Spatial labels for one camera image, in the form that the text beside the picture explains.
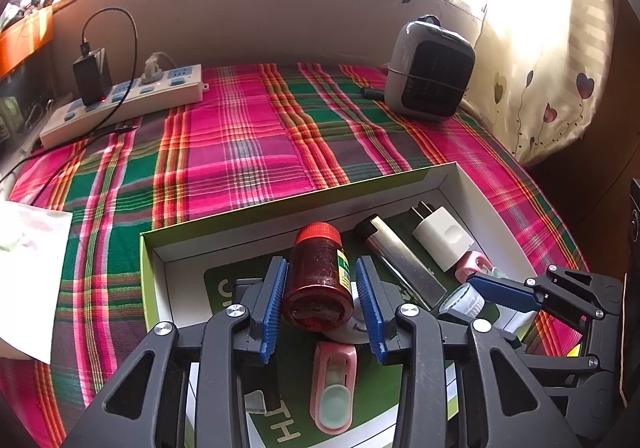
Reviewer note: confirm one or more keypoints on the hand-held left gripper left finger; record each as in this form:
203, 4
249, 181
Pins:
272, 308

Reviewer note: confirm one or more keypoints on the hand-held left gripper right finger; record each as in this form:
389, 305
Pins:
371, 313

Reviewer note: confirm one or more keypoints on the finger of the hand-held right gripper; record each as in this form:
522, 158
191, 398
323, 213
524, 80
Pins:
500, 289
555, 360

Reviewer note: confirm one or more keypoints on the small pink plastic piece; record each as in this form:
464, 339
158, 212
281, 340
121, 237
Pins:
472, 265

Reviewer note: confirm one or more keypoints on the small bottle with white cap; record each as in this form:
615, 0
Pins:
462, 303

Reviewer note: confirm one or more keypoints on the brown jar with red cap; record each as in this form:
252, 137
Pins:
315, 273

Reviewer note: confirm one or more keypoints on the green cardboard box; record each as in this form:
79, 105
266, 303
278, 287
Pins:
300, 224

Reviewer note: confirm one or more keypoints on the pink clip with teal pad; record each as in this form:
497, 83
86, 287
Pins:
332, 398

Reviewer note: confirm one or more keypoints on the white and teal small piece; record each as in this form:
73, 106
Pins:
500, 273

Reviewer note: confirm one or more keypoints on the silver black flashlight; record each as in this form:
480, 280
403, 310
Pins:
400, 258

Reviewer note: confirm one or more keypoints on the white charger adapter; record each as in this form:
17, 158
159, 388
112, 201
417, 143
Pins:
442, 238

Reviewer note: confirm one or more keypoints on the clear plastic piece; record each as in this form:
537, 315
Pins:
255, 402

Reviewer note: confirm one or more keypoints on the plaid blanket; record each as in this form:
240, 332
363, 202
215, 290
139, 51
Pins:
240, 143

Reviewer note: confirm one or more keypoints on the grey space heater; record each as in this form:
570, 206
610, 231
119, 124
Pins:
430, 68

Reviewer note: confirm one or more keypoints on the heart print curtain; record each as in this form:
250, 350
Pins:
545, 53

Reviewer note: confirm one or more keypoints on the white paper sheet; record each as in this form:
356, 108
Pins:
30, 278

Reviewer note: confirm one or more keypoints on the white power strip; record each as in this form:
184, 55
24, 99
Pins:
130, 103

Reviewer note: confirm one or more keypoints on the white plug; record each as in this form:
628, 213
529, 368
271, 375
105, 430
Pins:
152, 71

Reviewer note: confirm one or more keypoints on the dark picture box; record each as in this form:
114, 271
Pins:
17, 103

